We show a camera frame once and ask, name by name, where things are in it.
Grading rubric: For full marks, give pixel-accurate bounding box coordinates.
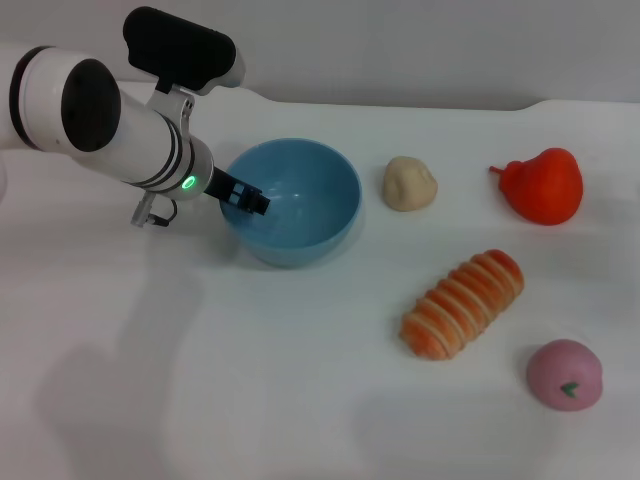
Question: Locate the blue plastic bowl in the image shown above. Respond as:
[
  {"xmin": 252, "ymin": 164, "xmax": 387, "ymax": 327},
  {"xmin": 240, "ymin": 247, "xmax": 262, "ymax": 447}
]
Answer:
[{"xmin": 218, "ymin": 138, "xmax": 362, "ymax": 269}]

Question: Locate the left wrist connector cable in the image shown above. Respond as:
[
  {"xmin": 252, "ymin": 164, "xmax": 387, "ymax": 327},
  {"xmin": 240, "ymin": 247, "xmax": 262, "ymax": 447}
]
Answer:
[{"xmin": 130, "ymin": 192, "xmax": 180, "ymax": 230}]

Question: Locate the pink toy peach bun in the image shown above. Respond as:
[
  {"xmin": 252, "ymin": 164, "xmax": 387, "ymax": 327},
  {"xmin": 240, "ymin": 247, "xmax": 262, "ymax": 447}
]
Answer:
[{"xmin": 525, "ymin": 338, "xmax": 604, "ymax": 412}]

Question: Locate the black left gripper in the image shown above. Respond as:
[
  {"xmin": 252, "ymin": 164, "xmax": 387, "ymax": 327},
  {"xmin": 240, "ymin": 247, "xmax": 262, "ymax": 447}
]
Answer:
[{"xmin": 202, "ymin": 167, "xmax": 272, "ymax": 219}]

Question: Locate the red toy pear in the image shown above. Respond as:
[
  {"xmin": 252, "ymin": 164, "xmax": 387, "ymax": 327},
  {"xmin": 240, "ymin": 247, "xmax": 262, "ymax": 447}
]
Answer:
[{"xmin": 488, "ymin": 147, "xmax": 584, "ymax": 226}]

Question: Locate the beige toy bun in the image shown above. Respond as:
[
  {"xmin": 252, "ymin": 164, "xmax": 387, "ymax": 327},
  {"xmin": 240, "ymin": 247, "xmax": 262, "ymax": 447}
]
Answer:
[{"xmin": 383, "ymin": 155, "xmax": 439, "ymax": 214}]

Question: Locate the orange striped toy bread loaf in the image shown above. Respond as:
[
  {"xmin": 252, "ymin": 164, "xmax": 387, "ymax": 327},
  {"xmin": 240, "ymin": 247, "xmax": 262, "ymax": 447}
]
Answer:
[{"xmin": 399, "ymin": 248, "xmax": 525, "ymax": 361}]

